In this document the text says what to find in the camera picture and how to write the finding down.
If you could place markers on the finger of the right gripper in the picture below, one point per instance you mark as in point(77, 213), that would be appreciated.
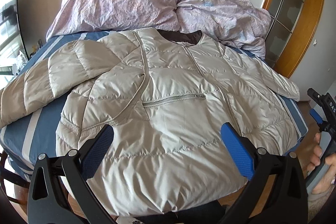
point(316, 116)

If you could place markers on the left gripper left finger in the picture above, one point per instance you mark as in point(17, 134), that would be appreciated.
point(47, 202)

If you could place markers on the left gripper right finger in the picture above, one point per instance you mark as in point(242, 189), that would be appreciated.
point(287, 201)

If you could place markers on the beige puffer jacket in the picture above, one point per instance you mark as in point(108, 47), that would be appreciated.
point(166, 103)

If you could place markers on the person's right hand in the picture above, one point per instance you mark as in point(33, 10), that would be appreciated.
point(323, 180)

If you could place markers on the dark wooden chair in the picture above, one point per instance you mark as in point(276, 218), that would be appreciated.
point(15, 188)

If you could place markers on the blue white striped bedsheet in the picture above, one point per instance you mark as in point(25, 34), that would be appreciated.
point(27, 137)

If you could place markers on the black framed window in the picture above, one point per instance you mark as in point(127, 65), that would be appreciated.
point(13, 54)

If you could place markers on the pink floral duvet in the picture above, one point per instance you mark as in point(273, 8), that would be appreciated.
point(236, 23)

